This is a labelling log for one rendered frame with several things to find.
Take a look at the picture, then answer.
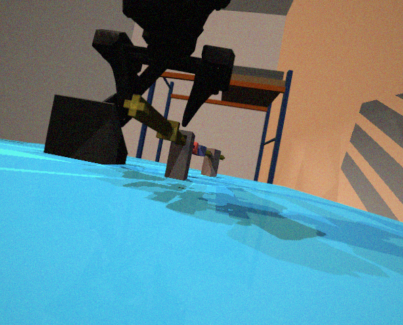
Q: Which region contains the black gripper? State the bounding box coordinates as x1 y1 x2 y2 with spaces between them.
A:
92 15 235 127

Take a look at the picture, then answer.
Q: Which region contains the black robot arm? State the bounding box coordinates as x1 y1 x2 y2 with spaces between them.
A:
103 0 231 127

